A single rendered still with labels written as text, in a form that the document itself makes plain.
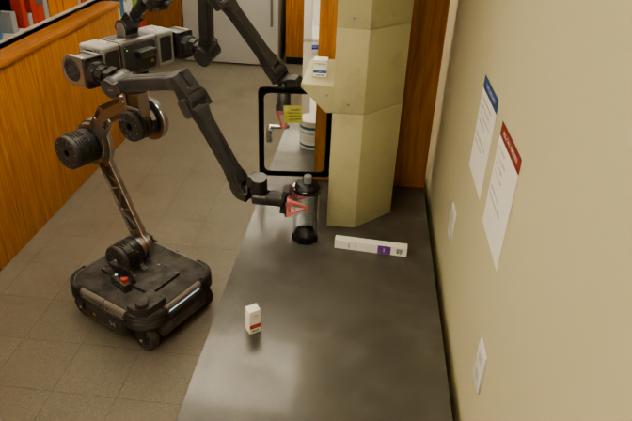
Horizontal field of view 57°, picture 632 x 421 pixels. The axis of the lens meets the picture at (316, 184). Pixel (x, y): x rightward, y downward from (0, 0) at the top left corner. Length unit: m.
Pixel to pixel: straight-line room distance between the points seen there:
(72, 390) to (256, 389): 1.55
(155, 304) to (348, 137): 1.38
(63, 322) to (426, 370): 2.21
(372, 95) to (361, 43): 0.20
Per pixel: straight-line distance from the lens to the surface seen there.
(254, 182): 2.06
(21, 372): 3.25
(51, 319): 3.49
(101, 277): 3.29
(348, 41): 1.99
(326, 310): 1.89
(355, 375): 1.70
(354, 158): 2.14
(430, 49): 2.38
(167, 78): 2.05
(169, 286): 3.15
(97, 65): 2.38
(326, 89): 2.04
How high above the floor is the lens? 2.18
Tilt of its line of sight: 29 degrees down
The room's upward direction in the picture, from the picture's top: 2 degrees clockwise
